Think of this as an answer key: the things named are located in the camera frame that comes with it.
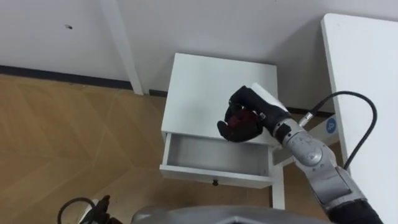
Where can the white desk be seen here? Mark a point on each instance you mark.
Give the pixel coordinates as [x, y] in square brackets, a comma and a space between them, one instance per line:
[363, 93]

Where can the white nightstand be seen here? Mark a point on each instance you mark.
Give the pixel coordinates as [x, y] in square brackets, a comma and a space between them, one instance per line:
[211, 93]

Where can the robot body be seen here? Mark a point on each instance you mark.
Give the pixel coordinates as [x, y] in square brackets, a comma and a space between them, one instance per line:
[217, 216]

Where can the dark red soft toy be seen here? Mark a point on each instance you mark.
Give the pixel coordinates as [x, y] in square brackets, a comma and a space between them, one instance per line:
[242, 119]

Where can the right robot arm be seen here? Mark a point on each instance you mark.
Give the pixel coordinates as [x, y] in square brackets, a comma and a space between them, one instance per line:
[323, 174]

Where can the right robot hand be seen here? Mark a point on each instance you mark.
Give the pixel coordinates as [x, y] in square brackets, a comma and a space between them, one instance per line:
[270, 112]

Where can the open white nightstand drawer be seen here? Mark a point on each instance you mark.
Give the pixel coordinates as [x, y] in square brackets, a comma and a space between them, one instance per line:
[214, 155]

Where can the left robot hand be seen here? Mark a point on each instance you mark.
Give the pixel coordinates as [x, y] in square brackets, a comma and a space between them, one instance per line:
[101, 211]

